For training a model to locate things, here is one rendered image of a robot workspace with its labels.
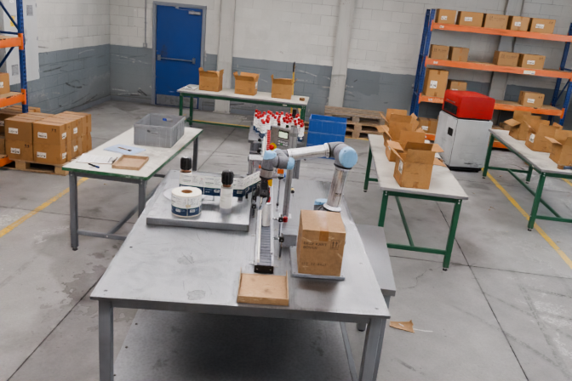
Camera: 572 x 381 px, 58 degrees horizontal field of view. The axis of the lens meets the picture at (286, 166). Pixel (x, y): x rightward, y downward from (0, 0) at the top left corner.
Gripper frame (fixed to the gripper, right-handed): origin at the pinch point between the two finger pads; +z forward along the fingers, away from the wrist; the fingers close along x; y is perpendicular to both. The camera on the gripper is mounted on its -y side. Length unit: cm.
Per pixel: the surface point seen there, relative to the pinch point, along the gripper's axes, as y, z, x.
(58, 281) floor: 104, 122, 133
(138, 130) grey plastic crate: 234, 16, 102
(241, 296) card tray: -60, 27, 9
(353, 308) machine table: -64, 24, -49
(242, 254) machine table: -7.4, 28.0, 5.8
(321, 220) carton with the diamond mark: -20.9, -5.4, -33.4
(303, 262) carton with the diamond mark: -33.3, 16.2, -25.4
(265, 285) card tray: -43, 28, -5
